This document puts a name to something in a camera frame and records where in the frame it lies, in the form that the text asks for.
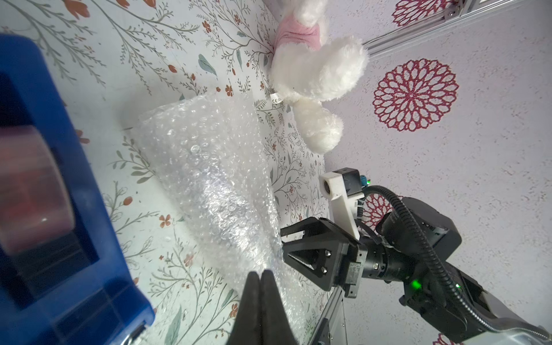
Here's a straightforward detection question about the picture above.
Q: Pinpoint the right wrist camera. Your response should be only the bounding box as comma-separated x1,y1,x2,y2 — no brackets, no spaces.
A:
319,168,365,240

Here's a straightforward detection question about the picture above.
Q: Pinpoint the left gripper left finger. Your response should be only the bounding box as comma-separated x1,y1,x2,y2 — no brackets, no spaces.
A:
227,272,262,345

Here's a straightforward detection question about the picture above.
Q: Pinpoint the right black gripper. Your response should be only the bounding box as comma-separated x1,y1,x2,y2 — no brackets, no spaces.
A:
280,208,461,299

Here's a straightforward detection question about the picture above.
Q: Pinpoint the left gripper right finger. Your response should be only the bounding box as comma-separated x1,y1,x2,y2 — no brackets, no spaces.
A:
260,270,297,345

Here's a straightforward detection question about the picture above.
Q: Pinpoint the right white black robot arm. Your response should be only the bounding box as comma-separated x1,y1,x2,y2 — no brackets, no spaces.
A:
280,185,551,344

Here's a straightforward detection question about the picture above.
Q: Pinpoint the white teddy bear pink shirt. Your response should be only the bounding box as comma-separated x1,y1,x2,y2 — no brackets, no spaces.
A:
270,1,369,155

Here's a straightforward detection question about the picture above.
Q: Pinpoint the blue tape dispenser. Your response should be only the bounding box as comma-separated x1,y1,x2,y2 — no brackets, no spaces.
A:
1,34,155,344

